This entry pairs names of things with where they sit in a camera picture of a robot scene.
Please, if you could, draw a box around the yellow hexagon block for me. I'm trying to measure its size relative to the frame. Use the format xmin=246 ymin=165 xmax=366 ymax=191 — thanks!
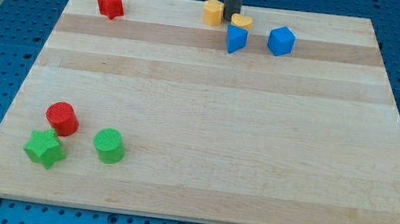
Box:
xmin=202 ymin=0 xmax=224 ymax=27

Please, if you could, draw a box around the blue triangle block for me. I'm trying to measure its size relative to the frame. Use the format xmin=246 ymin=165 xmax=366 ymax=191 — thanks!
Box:
xmin=226 ymin=25 xmax=249 ymax=54

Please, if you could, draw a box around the green cylinder block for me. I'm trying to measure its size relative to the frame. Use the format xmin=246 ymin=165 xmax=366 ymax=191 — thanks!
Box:
xmin=93 ymin=128 xmax=125 ymax=164

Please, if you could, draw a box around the wooden board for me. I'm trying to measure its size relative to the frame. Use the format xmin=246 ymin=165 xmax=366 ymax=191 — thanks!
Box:
xmin=0 ymin=0 xmax=400 ymax=224

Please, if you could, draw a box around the blue cube block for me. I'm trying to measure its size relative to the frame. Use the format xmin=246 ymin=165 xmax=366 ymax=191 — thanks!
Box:
xmin=267 ymin=26 xmax=296 ymax=57

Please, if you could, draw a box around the red star block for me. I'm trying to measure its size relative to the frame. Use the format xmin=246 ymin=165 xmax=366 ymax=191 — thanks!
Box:
xmin=97 ymin=0 xmax=124 ymax=20

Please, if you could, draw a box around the red cylinder block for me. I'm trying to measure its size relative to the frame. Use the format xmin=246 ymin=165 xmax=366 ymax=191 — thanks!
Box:
xmin=45 ymin=101 xmax=79 ymax=137

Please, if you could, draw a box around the green star block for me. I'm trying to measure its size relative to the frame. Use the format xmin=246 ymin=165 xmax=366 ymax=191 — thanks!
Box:
xmin=23 ymin=129 xmax=66 ymax=170

